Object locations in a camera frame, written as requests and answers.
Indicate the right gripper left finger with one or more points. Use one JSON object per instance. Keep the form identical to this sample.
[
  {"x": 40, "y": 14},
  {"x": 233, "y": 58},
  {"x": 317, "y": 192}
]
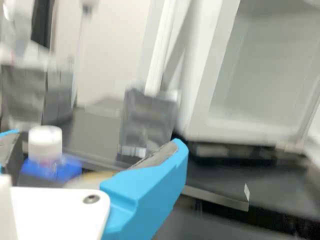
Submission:
[{"x": 6, "y": 145}]

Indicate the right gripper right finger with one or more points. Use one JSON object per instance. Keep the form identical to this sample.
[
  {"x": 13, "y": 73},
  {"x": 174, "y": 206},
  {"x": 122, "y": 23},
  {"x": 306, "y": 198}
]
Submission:
[{"x": 150, "y": 190}]

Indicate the small bottle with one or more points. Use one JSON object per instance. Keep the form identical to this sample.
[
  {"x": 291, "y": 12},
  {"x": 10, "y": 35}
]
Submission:
[{"x": 45, "y": 142}]

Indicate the blue bottle holder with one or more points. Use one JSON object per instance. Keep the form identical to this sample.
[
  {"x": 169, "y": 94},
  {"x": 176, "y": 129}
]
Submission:
[{"x": 57, "y": 171}]

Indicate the black platform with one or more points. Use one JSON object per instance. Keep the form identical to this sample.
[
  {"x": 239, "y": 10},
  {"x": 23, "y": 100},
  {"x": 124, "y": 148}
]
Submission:
[
  {"x": 250, "y": 230},
  {"x": 225, "y": 182}
]

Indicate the black tray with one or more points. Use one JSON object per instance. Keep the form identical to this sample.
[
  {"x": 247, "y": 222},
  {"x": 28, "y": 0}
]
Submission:
[{"x": 225, "y": 155}]

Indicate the white pipette stand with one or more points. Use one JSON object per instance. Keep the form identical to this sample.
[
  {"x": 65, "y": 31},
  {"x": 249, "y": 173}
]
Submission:
[{"x": 160, "y": 62}]

